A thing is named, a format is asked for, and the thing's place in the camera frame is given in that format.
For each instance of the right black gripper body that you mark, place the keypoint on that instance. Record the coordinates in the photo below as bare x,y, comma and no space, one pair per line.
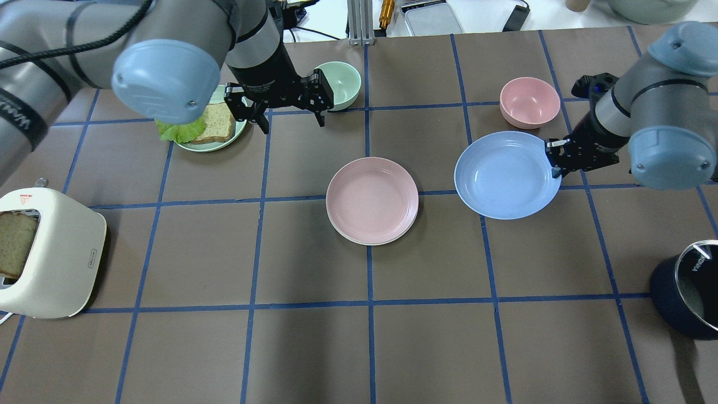
590,138

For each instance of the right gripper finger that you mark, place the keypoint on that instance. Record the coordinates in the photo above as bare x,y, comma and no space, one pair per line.
554,150

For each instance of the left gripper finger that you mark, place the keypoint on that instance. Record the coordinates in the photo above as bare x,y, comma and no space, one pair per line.
316,95
234,98

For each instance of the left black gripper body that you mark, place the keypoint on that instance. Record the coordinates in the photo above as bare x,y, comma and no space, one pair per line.
268,77

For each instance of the blue plate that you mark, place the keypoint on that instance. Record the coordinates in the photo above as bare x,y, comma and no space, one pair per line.
506,175

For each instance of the pink plate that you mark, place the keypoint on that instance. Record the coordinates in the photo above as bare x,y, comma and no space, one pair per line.
372,191

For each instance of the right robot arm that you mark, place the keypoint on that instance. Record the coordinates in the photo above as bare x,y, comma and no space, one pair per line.
659,109

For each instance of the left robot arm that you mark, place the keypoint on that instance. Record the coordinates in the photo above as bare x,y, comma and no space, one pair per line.
162,59

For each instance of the bread slice on plate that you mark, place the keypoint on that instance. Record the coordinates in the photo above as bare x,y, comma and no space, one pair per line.
216,124

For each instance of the green bowl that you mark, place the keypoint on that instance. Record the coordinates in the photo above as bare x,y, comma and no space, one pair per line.
344,80

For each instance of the pink bowl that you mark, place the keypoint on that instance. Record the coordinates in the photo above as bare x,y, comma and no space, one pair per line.
528,102

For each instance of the lettuce leaf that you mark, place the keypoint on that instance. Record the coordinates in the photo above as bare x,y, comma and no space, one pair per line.
181,133

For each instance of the orange metal cylinder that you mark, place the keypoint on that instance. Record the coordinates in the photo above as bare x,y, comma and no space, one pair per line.
386,13

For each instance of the silver metal tin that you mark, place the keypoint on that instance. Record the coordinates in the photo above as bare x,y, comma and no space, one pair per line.
428,18

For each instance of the cream plate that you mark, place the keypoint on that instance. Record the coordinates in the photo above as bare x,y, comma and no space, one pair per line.
374,234

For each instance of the bread slice in toaster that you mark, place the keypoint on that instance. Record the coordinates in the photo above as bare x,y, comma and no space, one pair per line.
17,236

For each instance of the white toaster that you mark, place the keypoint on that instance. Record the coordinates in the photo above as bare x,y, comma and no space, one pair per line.
61,267

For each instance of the aluminium frame post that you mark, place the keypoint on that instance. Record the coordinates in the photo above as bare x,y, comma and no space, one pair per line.
361,22

